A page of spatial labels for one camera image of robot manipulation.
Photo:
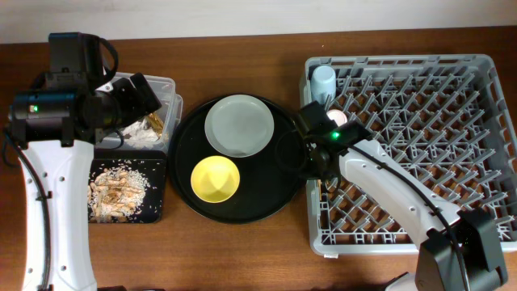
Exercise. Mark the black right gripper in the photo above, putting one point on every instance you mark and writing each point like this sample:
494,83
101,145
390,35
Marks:
314,173

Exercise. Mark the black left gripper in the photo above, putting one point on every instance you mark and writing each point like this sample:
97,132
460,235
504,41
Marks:
140,107

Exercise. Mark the pink plastic cup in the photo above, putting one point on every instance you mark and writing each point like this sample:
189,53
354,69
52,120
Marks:
337,116

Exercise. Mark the white paper napkin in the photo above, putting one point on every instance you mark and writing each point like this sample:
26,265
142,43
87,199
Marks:
140,131

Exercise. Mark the gold foil wrapper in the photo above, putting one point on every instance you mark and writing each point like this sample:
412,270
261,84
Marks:
155,123

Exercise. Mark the blue plastic cup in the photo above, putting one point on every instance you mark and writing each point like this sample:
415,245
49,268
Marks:
323,83

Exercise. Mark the food scraps and rice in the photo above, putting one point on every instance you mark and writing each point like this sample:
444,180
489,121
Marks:
116,195

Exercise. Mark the grey round plate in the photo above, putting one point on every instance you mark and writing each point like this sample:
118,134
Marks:
239,126

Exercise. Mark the yellow bowl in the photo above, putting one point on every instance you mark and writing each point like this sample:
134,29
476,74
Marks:
215,179

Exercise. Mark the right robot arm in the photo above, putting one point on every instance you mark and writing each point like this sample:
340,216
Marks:
457,249

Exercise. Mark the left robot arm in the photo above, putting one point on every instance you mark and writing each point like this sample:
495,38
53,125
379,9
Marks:
53,128

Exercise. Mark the clear plastic waste bin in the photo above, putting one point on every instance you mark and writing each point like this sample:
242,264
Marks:
170,114

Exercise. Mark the grey dishwasher rack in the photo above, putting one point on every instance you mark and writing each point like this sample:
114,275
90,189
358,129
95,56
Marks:
444,119

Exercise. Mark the black rectangular tray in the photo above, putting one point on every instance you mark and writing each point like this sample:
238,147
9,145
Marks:
151,163

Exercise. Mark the round black serving tray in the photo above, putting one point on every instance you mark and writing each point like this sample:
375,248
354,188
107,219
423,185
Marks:
265,185

